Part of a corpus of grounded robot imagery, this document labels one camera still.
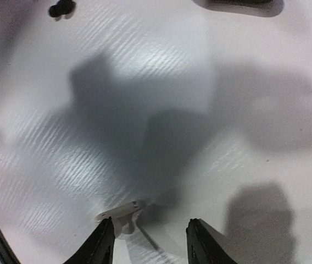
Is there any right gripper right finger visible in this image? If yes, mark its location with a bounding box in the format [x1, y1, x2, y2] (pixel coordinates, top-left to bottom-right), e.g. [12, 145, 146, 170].
[186, 218, 236, 264]

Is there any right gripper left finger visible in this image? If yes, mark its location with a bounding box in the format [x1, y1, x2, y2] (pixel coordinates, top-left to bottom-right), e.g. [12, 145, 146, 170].
[64, 217, 115, 264]

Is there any white earbud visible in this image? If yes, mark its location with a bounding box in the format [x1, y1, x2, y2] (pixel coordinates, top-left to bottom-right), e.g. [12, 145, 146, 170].
[95, 200, 144, 239]

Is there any black earbud charging case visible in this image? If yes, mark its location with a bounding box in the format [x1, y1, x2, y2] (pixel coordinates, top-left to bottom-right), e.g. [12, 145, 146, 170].
[208, 0, 272, 6]

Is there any black earbud right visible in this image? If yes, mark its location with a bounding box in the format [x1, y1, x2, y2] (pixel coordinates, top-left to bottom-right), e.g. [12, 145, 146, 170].
[48, 0, 76, 18]

